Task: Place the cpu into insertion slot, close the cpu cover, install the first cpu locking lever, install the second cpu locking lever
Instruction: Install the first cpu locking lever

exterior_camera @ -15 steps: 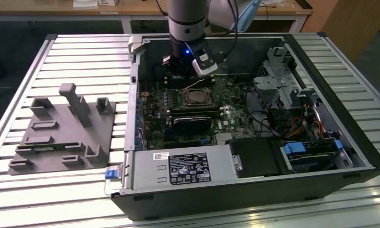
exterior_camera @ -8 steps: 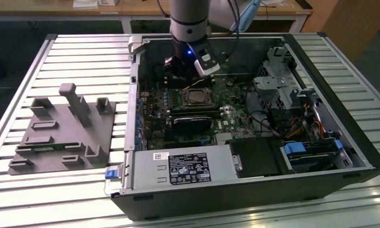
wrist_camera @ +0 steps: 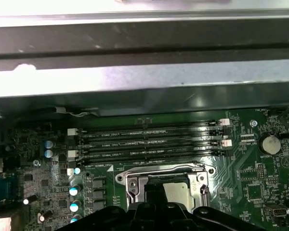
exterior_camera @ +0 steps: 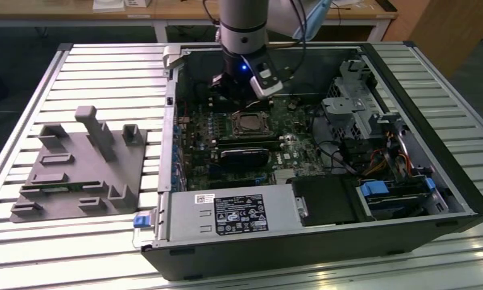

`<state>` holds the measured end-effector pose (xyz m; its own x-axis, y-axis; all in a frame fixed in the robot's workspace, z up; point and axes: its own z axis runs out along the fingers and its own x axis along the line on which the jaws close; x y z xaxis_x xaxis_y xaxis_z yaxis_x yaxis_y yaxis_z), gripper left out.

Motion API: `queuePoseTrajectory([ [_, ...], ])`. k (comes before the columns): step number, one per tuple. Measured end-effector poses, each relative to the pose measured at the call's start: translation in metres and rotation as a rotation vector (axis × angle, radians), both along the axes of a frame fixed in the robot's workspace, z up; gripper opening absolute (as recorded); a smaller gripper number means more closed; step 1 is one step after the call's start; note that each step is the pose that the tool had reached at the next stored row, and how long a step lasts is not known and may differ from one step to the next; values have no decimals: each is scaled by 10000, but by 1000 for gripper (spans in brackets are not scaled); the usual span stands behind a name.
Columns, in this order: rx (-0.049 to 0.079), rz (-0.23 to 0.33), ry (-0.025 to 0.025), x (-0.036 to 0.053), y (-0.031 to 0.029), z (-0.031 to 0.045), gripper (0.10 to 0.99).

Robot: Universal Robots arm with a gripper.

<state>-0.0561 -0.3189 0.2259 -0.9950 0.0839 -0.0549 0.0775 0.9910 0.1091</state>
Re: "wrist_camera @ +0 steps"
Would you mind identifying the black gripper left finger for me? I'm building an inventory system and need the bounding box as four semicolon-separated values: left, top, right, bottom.
55;183;159;231

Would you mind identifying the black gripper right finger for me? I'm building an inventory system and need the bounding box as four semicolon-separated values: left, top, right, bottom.
158;183;265;231

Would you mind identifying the silver square CPU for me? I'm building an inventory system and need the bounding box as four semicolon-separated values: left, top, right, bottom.
163;181;190;207

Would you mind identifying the metal CPU socket cover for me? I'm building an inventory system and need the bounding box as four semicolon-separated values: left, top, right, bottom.
125;172;209;212

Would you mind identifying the metal socket locking lever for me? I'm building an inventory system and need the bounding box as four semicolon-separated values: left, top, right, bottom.
117;163;209;176

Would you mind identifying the CPU socket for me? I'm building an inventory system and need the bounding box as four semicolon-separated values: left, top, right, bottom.
114;163;217;212

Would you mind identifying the black RAM slot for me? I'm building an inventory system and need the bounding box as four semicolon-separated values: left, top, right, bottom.
77;150;228;169
67;119;231;137
79;128;228;147
68;139;232;160

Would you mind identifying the green motherboard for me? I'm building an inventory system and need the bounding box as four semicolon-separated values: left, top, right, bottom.
0;109;289;231

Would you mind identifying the black square chip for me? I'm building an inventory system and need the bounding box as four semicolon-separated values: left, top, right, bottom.
247;184;264;203

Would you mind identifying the metal internal port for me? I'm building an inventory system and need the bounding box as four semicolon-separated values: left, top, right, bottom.
270;206;288;220

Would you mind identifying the silver coin cell battery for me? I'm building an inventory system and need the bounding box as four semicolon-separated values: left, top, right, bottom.
262;134;281;156

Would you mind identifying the blue VGA port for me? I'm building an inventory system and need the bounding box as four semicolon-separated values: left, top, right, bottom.
0;173;21;209

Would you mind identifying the black PC case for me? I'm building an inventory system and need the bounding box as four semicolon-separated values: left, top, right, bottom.
0;0;289;118

